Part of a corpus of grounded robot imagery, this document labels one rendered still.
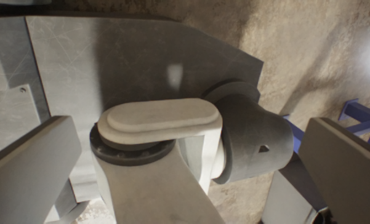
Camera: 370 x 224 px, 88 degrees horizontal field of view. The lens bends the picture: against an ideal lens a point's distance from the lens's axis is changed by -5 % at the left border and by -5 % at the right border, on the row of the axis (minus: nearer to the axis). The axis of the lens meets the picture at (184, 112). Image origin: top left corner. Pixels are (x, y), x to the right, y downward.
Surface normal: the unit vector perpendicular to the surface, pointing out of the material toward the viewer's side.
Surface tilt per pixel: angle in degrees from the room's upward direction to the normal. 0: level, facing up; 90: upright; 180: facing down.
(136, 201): 90
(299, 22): 0
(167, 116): 90
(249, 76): 0
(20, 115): 0
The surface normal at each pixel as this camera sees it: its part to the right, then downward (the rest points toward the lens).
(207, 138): 0.32, 0.49
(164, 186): 0.08, -0.87
